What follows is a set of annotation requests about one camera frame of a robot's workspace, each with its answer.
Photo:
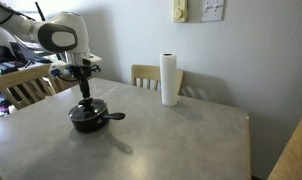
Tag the light wooden furniture edge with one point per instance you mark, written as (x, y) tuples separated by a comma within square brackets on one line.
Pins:
[(292, 153)]

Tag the white light switch plate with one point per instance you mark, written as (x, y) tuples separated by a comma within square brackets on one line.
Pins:
[(212, 10)]

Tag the black antenna rod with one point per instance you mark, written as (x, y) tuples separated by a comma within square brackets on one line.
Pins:
[(40, 11)]

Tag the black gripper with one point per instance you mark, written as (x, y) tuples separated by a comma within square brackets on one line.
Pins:
[(80, 71)]

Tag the dark clutter pile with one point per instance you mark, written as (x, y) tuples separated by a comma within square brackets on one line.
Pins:
[(4, 55)]

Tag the glass lid with black knob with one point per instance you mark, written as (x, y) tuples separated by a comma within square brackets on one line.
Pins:
[(78, 113)]

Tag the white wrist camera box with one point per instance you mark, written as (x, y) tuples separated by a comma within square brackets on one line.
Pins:
[(91, 59)]

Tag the white paper towel roll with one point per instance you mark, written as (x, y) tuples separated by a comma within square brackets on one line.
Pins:
[(168, 80)]

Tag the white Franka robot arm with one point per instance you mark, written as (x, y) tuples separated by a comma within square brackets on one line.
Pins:
[(69, 25)]

